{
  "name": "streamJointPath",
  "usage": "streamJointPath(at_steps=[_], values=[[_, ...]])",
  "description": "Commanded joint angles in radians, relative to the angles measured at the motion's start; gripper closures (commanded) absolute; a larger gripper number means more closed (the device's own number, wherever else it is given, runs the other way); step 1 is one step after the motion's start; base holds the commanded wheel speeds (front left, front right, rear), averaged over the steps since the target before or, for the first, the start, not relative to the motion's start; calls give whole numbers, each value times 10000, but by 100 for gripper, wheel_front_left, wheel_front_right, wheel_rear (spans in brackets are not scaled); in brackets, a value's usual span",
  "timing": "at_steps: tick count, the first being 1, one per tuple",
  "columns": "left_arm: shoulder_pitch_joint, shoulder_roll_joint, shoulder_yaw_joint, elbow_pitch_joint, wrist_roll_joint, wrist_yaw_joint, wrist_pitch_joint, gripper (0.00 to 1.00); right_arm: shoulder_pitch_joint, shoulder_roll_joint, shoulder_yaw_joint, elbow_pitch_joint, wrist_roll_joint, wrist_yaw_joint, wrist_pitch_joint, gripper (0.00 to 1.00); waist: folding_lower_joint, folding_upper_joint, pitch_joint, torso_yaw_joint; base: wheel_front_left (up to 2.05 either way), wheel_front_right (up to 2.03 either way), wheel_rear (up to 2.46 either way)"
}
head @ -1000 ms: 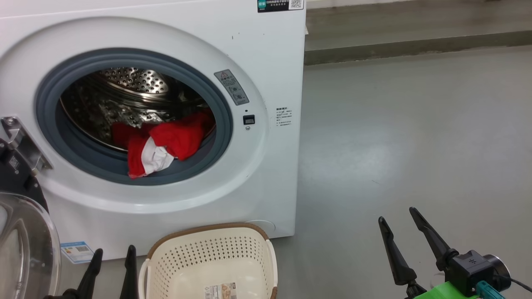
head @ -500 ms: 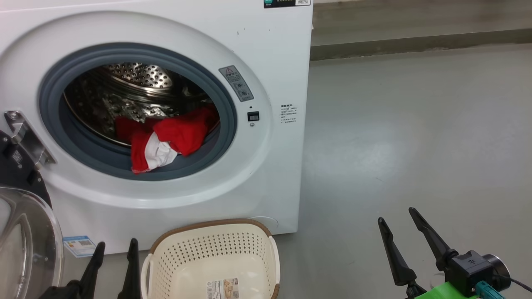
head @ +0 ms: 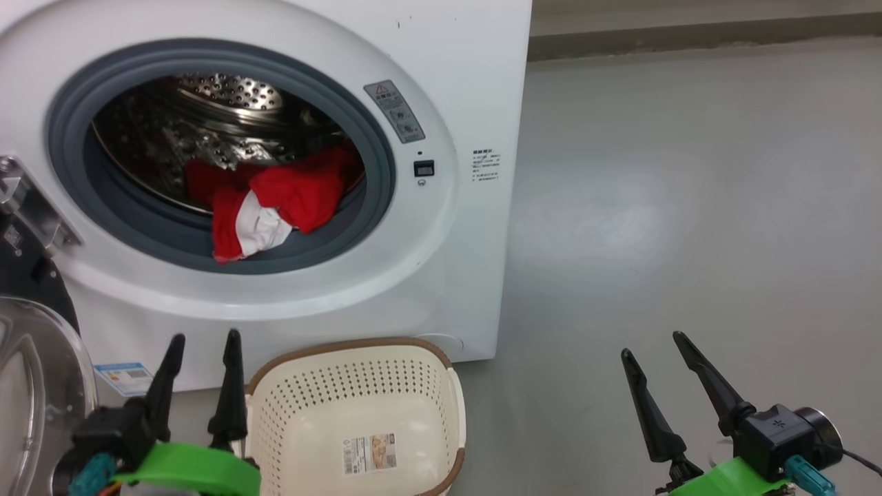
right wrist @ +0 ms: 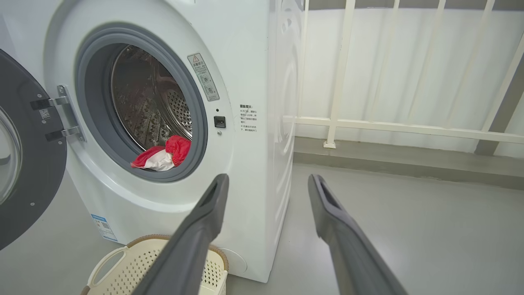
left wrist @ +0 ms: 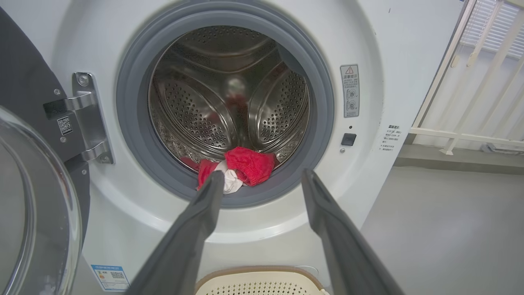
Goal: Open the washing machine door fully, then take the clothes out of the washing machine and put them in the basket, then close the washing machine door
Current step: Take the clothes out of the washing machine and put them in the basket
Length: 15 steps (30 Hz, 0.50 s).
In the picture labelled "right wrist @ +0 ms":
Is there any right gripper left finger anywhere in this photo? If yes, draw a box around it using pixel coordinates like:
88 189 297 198
131 173 230 295

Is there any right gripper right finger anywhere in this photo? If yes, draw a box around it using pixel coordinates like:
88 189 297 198
307 174 408 295

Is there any red and white garment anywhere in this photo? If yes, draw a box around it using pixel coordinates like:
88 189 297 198
131 135 192 172

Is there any round black washing machine door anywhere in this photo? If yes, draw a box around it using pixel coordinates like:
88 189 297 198
0 49 68 251

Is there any cream perforated laundry basket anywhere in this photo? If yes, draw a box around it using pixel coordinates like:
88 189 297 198
81 234 229 295

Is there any white front-load washing machine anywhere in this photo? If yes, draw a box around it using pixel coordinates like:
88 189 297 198
0 0 306 284

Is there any grey rubber door gasket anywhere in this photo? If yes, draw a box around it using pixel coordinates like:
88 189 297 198
75 26 208 183

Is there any metal door hinge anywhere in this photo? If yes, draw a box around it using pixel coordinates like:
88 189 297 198
30 84 87 143

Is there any blue energy label sticker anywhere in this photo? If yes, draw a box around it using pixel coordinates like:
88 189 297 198
90 213 118 243

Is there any black text notice sticker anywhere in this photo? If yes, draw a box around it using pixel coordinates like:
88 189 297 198
239 103 259 134

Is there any perforated steel drum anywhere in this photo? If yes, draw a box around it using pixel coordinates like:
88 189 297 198
110 44 193 152

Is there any grey warning sticker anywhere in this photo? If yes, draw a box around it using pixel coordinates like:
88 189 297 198
187 53 220 102

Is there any white metal railing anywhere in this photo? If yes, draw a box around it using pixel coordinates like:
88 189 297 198
282 0 524 149

